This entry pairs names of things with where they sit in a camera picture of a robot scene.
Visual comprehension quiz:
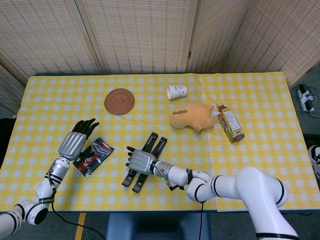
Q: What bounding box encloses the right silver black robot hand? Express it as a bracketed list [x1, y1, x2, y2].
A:
[125, 146, 158, 176]

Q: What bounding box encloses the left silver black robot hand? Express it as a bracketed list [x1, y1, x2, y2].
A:
[57, 118, 100, 161]

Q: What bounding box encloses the black folding laptop stand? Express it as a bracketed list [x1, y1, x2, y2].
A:
[121, 132, 168, 193]

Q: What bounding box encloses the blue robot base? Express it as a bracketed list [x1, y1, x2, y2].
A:
[104, 212, 212, 240]

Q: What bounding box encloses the black red printed box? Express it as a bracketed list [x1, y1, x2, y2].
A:
[72, 137, 115, 178]

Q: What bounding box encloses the round brown woven coaster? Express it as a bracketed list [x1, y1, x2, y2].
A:
[104, 87, 136, 116]

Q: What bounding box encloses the orange plush toy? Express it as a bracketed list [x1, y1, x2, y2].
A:
[169, 102, 216, 133]

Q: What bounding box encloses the white paper cup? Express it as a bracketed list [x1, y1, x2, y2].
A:
[166, 84, 188, 101]

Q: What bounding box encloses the tea bottle with green label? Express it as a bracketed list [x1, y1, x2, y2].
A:
[211, 102, 246, 144]

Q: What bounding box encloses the yellow white checkered tablecloth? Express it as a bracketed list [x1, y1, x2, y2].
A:
[0, 71, 320, 213]

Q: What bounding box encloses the woven folding screen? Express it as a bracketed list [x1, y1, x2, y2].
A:
[0, 0, 320, 115]

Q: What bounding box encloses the white black shoe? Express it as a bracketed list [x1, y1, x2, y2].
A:
[307, 144, 320, 181]

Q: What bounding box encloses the white power strip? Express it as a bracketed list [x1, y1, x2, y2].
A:
[296, 84, 316, 113]

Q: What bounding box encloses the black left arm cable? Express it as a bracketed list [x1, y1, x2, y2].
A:
[48, 172, 107, 240]

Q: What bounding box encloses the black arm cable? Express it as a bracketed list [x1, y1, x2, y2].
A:
[198, 201, 206, 240]
[48, 172, 107, 240]

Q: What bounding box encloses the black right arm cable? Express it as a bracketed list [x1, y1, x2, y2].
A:
[198, 201, 206, 240]

